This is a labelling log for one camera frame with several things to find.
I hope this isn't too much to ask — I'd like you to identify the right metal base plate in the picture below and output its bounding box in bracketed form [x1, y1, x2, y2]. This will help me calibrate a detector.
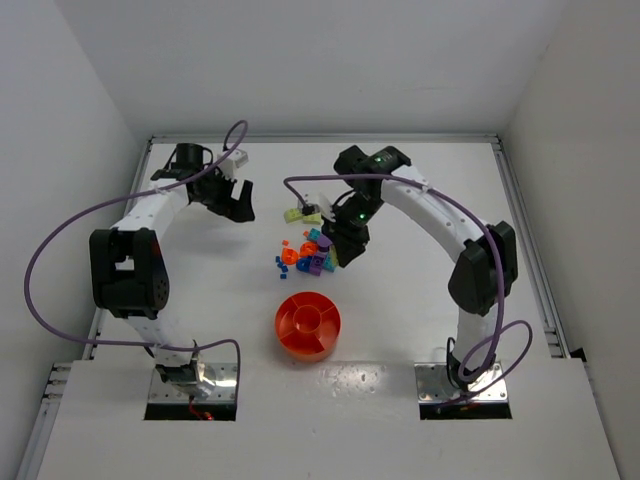
[414, 360, 509, 404]

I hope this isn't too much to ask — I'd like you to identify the yellow-green lego brick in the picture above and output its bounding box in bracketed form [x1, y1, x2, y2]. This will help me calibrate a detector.
[302, 211, 322, 225]
[283, 208, 304, 224]

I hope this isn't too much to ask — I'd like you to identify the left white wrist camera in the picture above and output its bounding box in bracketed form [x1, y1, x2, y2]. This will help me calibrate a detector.
[218, 149, 249, 178]

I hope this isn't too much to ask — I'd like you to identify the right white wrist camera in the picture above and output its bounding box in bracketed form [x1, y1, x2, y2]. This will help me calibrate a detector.
[298, 192, 334, 221]

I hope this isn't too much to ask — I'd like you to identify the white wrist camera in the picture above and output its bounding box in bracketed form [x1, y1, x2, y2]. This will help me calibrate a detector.
[298, 192, 334, 221]
[218, 149, 249, 178]

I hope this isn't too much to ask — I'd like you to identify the blue rounded lego brick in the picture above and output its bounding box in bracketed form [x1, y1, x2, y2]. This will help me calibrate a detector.
[296, 256, 312, 273]

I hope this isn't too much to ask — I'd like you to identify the small teal lego brick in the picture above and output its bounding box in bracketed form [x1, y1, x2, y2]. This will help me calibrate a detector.
[306, 228, 322, 243]

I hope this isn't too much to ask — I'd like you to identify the purple rounded lego brick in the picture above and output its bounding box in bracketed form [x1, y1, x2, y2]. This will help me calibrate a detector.
[316, 234, 332, 251]

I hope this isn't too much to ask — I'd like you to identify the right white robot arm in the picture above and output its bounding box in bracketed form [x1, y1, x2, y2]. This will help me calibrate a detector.
[322, 145, 518, 391]

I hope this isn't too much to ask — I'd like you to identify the teal 2x4 lego brick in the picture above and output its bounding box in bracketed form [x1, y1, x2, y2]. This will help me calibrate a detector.
[323, 246, 339, 272]

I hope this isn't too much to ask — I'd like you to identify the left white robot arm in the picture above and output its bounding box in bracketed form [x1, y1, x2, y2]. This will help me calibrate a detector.
[89, 143, 255, 397]

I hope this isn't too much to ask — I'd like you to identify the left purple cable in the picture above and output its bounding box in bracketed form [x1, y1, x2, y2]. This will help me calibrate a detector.
[24, 119, 249, 396]

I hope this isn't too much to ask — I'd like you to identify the orange round divided container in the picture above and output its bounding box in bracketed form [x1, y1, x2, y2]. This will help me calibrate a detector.
[274, 291, 342, 363]

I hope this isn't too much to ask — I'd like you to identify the purple arch lego brick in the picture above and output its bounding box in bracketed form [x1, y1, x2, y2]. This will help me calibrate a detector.
[308, 252, 326, 276]

